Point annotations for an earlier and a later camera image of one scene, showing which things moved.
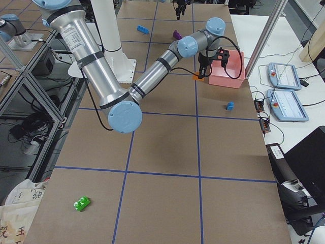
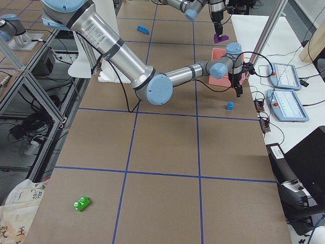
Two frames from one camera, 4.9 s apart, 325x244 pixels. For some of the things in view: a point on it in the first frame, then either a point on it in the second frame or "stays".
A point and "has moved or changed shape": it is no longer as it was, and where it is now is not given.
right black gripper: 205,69 to 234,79
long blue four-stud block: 142,29 stays
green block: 82,203 stays
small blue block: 230,105 stays
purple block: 177,35 has moved or changed shape
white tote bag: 17,214 stays
